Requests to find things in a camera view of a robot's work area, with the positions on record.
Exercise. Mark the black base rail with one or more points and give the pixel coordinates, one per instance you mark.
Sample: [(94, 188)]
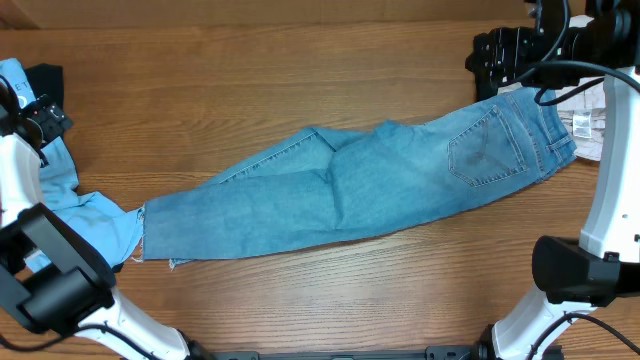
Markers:
[(448, 352)]

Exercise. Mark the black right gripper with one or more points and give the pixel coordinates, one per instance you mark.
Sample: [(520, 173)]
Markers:
[(522, 40)]

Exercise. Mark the light blue printed t-shirt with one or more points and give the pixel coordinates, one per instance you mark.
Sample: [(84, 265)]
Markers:
[(113, 232)]

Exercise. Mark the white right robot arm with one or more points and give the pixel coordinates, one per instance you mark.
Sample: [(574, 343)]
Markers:
[(561, 57)]

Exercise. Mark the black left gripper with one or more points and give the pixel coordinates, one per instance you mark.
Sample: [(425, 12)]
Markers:
[(49, 119)]

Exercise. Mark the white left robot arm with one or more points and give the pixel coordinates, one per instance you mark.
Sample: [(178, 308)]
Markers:
[(51, 278)]

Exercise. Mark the blue denim jeans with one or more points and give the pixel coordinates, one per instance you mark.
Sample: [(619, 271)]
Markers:
[(323, 185)]

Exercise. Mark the dark green folded garment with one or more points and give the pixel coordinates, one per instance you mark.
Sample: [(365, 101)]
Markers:
[(484, 63)]

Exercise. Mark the black garment under t-shirt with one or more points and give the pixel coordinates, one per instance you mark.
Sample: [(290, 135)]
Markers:
[(47, 79)]

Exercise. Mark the white folded garment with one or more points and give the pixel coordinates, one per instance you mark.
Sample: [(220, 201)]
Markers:
[(584, 119)]

